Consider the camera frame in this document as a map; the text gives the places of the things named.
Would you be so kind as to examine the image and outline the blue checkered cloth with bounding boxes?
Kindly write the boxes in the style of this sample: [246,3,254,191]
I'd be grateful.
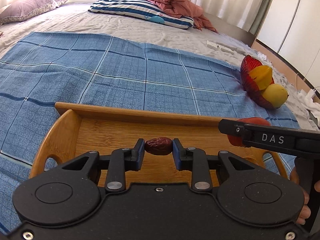
[1,33,298,233]

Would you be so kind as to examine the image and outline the red date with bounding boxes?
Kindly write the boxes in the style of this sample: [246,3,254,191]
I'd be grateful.
[145,137,172,155]

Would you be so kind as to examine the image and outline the yellow starfruit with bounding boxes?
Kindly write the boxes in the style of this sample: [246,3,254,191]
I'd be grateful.
[249,65,273,90]

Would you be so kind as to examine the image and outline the white box on bed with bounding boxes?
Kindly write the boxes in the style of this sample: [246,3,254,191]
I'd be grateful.
[206,40,235,55]

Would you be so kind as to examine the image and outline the white wardrobe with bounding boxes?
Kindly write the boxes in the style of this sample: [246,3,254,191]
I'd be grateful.
[257,0,320,88]

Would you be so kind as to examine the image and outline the red glass fruit bowl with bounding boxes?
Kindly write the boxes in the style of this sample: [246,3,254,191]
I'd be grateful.
[240,55,274,109]

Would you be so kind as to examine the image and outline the wooden serving tray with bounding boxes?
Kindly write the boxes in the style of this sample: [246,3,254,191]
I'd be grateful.
[29,101,290,188]

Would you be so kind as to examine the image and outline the white charger cable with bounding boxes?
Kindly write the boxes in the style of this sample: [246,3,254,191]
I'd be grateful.
[294,72,320,98]

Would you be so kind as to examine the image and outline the blue striped pillow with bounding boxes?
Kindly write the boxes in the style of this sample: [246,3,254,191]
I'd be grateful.
[89,0,194,29]

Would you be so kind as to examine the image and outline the person's right hand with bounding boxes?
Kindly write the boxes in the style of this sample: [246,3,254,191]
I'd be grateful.
[290,167,311,225]

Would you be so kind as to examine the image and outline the purple pillow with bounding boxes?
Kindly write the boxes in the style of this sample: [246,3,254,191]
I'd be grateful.
[1,0,68,25]

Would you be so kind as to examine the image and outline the red tomato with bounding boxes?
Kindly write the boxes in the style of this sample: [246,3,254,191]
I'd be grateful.
[227,117,271,147]

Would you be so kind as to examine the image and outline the yellow mango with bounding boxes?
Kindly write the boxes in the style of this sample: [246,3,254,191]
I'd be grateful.
[261,83,289,108]

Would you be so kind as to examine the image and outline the pink blanket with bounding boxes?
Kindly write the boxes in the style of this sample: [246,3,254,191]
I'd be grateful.
[148,0,218,33]

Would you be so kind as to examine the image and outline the right green drape curtain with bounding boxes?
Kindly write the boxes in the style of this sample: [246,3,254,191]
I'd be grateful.
[249,0,272,36]

